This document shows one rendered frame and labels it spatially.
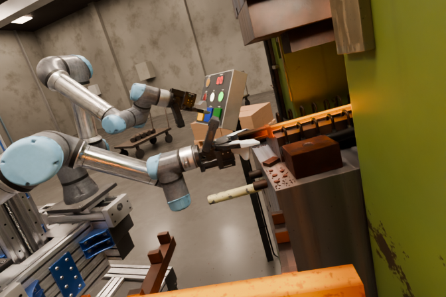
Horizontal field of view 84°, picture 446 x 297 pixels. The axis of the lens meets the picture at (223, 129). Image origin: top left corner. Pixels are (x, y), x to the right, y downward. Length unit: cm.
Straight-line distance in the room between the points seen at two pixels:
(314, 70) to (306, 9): 33
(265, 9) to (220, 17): 875
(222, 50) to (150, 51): 298
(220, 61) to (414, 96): 907
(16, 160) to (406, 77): 80
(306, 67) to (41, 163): 88
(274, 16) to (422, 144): 44
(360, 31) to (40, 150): 73
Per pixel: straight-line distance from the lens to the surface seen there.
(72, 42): 1309
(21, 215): 133
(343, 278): 35
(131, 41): 1110
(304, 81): 100
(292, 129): 77
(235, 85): 118
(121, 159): 91
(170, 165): 78
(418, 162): 49
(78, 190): 133
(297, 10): 73
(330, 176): 65
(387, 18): 47
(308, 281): 34
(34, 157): 76
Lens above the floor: 122
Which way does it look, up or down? 14 degrees down
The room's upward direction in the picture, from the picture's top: 15 degrees counter-clockwise
